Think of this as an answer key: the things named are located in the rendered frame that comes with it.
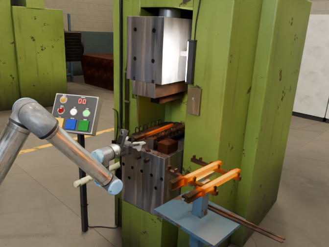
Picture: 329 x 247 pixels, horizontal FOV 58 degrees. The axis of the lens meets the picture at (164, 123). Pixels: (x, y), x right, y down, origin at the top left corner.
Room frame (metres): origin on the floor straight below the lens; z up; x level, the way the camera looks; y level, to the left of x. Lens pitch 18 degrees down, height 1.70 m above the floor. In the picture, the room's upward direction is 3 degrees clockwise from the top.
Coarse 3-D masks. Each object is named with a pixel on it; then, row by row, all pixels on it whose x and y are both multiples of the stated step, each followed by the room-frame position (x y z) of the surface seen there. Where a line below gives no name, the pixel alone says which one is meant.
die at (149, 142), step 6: (156, 126) 2.17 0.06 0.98; (162, 126) 2.15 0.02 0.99; (174, 126) 2.15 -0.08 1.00; (180, 126) 2.16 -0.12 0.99; (138, 132) 2.02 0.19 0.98; (144, 132) 2.00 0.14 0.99; (174, 132) 2.06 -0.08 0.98; (132, 138) 1.97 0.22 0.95; (150, 138) 1.88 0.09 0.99; (156, 138) 1.89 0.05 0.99; (162, 138) 1.94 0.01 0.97; (144, 144) 1.90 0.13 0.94; (150, 144) 1.87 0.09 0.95
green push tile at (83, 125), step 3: (81, 120) 2.05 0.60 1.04; (81, 123) 2.04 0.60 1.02; (84, 123) 2.03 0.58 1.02; (87, 123) 2.03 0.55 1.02; (78, 126) 2.03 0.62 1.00; (81, 126) 2.03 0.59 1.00; (84, 126) 2.02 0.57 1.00; (87, 126) 2.02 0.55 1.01; (78, 129) 2.02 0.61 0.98; (81, 129) 2.01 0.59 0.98; (84, 129) 2.01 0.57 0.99; (87, 129) 2.01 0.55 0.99
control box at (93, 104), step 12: (60, 96) 2.18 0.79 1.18; (72, 96) 2.16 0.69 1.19; (84, 96) 2.15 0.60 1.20; (72, 108) 2.11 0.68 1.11; (84, 108) 2.10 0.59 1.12; (96, 108) 2.09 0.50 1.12; (84, 120) 2.05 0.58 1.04; (96, 120) 2.09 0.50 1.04; (72, 132) 2.04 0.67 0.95; (84, 132) 2.01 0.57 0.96
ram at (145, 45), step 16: (128, 16) 2.00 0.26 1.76; (144, 16) 1.92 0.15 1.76; (128, 32) 2.00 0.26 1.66; (144, 32) 1.92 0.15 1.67; (160, 32) 1.85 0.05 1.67; (176, 32) 1.94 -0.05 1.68; (128, 48) 1.99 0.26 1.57; (144, 48) 1.91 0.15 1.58; (160, 48) 1.84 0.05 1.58; (176, 48) 1.95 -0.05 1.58; (128, 64) 1.99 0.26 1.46; (144, 64) 1.91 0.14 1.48; (160, 64) 1.84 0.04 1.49; (176, 64) 1.95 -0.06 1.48; (144, 80) 1.91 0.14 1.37; (160, 80) 1.84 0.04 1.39; (176, 80) 1.96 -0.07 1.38
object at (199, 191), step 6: (228, 174) 1.35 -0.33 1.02; (234, 174) 1.36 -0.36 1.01; (216, 180) 1.28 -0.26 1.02; (222, 180) 1.29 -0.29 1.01; (198, 186) 1.20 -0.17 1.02; (204, 186) 1.22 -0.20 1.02; (210, 186) 1.22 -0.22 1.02; (192, 192) 1.15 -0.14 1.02; (198, 192) 1.16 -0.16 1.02; (204, 192) 1.17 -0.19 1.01; (186, 198) 1.12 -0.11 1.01; (192, 198) 1.14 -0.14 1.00
